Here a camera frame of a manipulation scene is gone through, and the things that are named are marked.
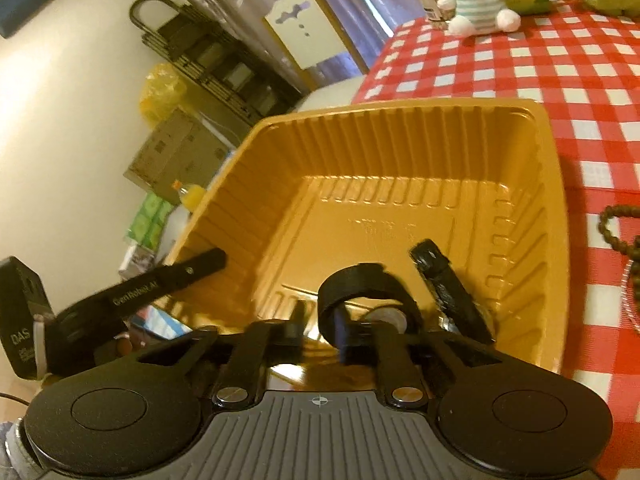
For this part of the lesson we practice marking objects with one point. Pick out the yellow plastic bag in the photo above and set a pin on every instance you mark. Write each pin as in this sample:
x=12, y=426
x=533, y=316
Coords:
x=160, y=90

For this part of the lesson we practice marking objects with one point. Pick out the cardboard box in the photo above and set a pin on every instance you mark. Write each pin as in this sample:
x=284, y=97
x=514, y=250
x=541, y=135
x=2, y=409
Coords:
x=170, y=155

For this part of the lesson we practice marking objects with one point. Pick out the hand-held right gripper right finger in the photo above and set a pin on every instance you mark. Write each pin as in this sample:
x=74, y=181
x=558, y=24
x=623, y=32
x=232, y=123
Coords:
x=346, y=342

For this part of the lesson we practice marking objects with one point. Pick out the black wristwatch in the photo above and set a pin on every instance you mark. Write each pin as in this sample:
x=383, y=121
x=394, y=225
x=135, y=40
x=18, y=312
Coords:
x=450, y=290

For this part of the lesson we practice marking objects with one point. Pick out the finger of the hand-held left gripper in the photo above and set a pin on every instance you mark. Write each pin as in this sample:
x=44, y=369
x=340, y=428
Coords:
x=165, y=277

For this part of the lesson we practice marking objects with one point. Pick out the white wooden chair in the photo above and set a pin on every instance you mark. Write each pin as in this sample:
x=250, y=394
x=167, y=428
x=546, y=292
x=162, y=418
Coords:
x=300, y=25

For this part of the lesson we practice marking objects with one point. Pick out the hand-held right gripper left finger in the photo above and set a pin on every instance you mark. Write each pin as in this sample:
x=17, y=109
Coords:
x=295, y=325

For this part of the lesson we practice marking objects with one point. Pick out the golden plastic tray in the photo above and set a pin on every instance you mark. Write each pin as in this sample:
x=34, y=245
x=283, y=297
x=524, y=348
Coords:
x=400, y=185

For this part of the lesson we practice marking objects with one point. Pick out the black folding rack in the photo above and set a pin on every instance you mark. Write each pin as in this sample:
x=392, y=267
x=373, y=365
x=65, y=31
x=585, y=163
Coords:
x=200, y=55

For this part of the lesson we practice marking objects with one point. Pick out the orange juice bottle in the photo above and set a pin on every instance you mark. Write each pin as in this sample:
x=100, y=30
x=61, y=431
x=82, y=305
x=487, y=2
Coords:
x=192, y=196

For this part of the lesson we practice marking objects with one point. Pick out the green tissue pack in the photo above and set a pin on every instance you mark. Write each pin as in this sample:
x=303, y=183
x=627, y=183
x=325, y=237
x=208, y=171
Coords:
x=145, y=220

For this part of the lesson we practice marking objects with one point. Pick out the red checkered tablecloth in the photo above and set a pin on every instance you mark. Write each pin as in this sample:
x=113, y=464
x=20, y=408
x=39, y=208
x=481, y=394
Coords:
x=500, y=70

